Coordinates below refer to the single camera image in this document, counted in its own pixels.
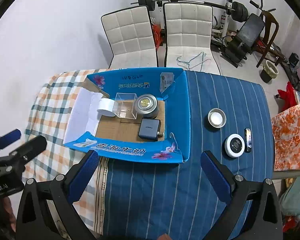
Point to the orange checked cloth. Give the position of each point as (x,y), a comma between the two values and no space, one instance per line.
(49,117)

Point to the clear acrylic box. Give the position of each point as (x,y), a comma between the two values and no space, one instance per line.
(125,105)

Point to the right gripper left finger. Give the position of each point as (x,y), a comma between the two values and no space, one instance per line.
(34,219)

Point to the right white padded chair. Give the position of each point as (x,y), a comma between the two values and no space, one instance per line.
(188,32)

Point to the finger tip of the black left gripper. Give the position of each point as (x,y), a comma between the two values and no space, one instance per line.
(28,151)

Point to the blue cardboard box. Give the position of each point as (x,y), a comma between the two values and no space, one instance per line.
(140,115)

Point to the white round black-top case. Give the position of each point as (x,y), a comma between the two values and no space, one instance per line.
(234,146)

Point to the blue striped cloth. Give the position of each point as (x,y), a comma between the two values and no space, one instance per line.
(146,200)

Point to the red cloth on floor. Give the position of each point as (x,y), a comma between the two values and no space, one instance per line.
(287,96)

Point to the white round jar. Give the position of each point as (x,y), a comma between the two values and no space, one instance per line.
(106,107)

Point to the grey round tin with lens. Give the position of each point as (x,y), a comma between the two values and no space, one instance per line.
(147,106)

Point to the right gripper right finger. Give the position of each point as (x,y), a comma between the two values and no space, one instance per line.
(263,221)

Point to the dark waste bin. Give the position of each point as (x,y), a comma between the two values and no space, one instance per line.
(269,72)

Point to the black weight bench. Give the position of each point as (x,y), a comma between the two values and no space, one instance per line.
(242,43)

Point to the teal plastic bag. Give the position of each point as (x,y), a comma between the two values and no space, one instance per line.
(290,201)

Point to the dark grey charger block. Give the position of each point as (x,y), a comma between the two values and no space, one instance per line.
(150,129)

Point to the small silver round tin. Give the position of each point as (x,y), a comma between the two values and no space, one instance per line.
(216,118)

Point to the white padded chair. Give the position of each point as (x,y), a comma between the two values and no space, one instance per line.
(188,32)
(130,36)

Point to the left white padded chair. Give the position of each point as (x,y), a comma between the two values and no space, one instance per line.
(130,36)

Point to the wire clothes hangers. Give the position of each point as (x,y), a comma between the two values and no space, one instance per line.
(199,62)

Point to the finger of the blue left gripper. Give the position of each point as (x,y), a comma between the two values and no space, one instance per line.
(9,138)

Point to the brown wooden chair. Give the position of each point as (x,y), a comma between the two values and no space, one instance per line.
(267,40)

